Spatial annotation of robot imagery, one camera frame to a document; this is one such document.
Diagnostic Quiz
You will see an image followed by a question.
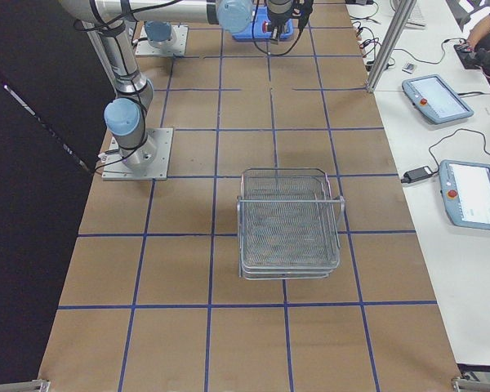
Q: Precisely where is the person at desk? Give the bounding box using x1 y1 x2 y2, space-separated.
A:
461 13 490 53

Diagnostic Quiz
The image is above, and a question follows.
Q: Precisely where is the teach pendant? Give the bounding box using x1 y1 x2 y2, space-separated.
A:
439 160 490 230
401 74 474 124

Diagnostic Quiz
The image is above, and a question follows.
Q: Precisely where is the silver wire mesh shelf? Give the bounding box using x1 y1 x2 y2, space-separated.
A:
237 167 345 280

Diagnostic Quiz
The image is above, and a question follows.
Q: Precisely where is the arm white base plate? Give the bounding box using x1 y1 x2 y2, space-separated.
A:
135 24 189 57
100 128 173 180

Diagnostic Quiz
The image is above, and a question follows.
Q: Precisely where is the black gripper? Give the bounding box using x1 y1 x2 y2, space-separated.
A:
266 0 293 44

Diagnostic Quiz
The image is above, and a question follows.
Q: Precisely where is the near teach pendant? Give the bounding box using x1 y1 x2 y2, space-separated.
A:
439 160 490 230

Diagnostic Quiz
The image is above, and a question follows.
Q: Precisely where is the far teach pendant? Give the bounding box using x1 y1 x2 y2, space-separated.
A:
401 74 474 124

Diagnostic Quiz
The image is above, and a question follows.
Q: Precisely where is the aluminium frame post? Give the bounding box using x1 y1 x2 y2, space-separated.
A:
366 0 417 93

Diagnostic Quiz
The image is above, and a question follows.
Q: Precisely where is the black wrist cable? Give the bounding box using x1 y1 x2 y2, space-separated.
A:
251 0 315 57

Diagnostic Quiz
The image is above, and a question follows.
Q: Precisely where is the blue plastic tray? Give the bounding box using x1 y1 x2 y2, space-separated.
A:
232 6 294 42

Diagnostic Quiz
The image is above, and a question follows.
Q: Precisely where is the black power adapter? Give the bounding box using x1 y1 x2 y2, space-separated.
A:
401 166 434 184

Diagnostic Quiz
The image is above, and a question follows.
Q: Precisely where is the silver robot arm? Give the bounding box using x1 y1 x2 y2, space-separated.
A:
61 1 257 178
144 21 176 47

